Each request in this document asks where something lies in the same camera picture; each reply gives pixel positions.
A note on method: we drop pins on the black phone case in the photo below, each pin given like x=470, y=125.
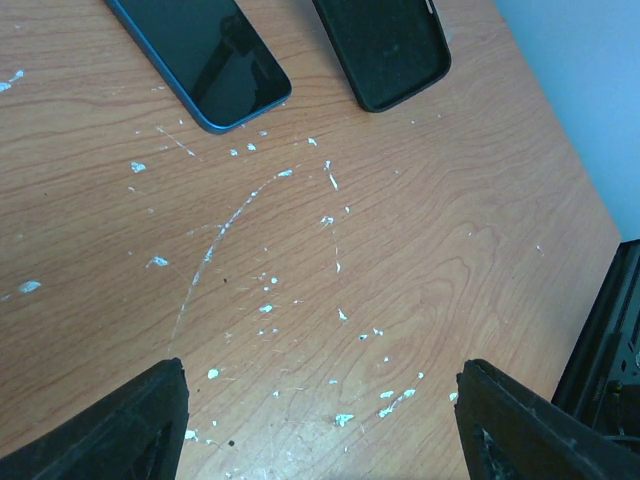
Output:
x=389, y=50

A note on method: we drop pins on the blue phone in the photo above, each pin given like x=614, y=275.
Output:
x=209, y=55

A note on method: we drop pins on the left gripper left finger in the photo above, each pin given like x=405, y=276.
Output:
x=135, y=432

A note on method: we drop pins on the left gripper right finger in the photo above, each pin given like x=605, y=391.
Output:
x=508, y=431

